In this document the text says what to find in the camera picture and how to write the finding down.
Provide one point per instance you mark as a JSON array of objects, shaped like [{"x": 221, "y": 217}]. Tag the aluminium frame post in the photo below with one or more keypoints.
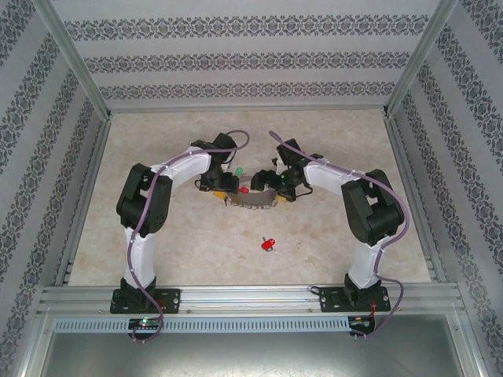
[
  {"x": 74, "y": 63},
  {"x": 422, "y": 55}
]

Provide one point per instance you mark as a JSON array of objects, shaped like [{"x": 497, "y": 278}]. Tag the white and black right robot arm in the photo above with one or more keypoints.
[{"x": 365, "y": 267}]

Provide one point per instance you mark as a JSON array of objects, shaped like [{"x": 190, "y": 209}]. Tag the aluminium mounting rail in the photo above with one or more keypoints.
[{"x": 251, "y": 298}]

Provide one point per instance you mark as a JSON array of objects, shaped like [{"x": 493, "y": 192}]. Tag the green capped key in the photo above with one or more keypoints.
[{"x": 238, "y": 171}]

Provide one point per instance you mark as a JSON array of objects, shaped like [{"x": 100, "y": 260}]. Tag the sheet metal panel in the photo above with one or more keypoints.
[{"x": 251, "y": 357}]

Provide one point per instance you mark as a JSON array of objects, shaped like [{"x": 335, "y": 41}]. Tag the aluminium frame crossbar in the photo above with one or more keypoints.
[{"x": 247, "y": 108}]

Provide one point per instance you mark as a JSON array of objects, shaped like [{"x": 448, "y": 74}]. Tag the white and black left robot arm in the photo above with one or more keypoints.
[{"x": 139, "y": 255}]

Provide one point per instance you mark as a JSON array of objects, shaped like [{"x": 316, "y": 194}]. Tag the small circuit board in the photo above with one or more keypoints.
[
  {"x": 361, "y": 321},
  {"x": 145, "y": 323}
]

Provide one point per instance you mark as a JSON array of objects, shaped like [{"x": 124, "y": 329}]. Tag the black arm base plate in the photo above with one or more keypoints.
[
  {"x": 173, "y": 300},
  {"x": 332, "y": 300}
]

